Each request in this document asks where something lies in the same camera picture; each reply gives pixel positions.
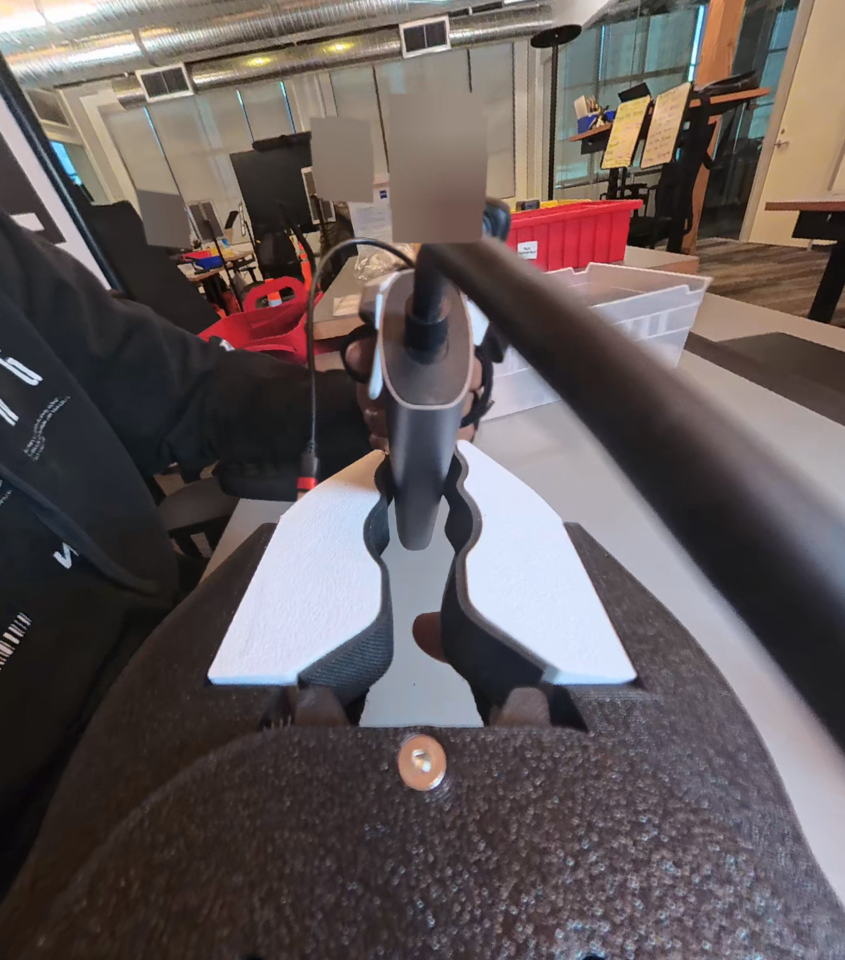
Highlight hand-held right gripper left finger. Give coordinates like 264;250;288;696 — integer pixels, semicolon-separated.
207;448;397;708

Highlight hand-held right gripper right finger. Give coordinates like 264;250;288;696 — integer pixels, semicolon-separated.
439;441;639;708

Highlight black usb cable red plugs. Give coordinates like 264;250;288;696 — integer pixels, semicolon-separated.
293;238;418;502

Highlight grey usb hub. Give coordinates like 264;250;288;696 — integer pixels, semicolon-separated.
376;268;470;552

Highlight black hub cable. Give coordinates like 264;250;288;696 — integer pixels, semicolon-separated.
401;196;845;815

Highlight clear storage bin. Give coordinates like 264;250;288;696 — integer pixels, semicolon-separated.
478;262;715;423

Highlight person's right hand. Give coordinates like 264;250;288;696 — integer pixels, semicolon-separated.
412;612;445;664

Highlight person's left hand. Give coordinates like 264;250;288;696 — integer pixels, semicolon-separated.
349;358;395;453

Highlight red basket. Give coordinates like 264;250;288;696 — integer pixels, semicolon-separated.
197;276;326;365

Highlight monitor on rolling stand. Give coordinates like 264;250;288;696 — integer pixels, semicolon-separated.
231;135;316;235

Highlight red tote white label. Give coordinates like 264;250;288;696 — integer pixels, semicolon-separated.
505;198;645;273

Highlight black floor lamp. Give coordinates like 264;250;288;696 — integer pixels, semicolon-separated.
531;24;583;205

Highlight person's black hoodie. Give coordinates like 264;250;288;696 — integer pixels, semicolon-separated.
0;172;259;960

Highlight yellow notice board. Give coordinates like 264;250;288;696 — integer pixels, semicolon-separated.
601;96;652;171

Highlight white notice board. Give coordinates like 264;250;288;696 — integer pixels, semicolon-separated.
640;81;694;171

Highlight white door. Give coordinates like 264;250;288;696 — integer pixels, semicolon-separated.
748;0;845;234

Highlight wooden office desk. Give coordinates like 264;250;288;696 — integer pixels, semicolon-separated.
765;191;845;324

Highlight silver ceiling duct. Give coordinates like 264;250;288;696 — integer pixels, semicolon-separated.
2;0;553;85

